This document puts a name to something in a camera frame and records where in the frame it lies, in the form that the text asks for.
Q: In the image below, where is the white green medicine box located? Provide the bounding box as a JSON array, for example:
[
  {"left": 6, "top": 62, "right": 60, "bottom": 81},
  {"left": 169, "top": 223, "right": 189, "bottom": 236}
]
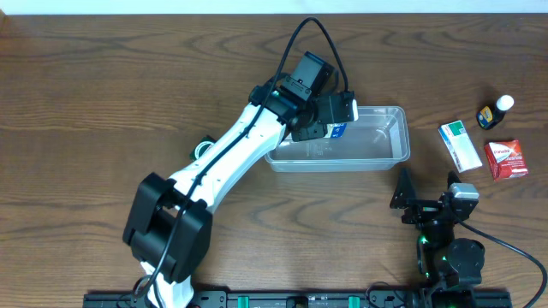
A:
[{"left": 438, "top": 121, "right": 482, "bottom": 173}]

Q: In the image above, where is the blue KoolFever box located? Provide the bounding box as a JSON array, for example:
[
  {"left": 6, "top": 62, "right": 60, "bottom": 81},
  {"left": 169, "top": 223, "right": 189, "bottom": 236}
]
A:
[{"left": 325, "top": 123, "right": 347, "bottom": 139}]

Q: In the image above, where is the red Panadol box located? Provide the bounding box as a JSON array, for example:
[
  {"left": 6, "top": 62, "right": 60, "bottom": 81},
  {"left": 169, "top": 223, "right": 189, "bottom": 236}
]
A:
[{"left": 484, "top": 139, "right": 528, "bottom": 181}]

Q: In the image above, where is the clear plastic container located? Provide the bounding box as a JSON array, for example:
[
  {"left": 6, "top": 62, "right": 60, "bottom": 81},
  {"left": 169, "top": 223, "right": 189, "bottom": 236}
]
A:
[{"left": 265, "top": 106, "right": 411, "bottom": 173}]

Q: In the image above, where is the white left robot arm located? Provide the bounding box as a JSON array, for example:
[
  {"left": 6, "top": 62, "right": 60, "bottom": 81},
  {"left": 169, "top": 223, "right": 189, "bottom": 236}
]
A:
[{"left": 122, "top": 52, "right": 359, "bottom": 307}]

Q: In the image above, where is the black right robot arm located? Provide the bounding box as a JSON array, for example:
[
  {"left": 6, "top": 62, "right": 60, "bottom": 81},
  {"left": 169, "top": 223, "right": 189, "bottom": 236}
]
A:
[{"left": 390, "top": 169, "right": 485, "bottom": 307}]

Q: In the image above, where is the dark syrup bottle white cap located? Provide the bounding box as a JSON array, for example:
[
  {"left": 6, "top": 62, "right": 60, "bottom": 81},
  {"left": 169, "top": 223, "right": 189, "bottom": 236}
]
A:
[{"left": 476, "top": 95, "right": 515, "bottom": 130}]

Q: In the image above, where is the black mounting rail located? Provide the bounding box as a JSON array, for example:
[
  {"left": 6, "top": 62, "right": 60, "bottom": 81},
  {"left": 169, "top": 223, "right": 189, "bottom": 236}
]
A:
[{"left": 83, "top": 289, "right": 513, "bottom": 308}]

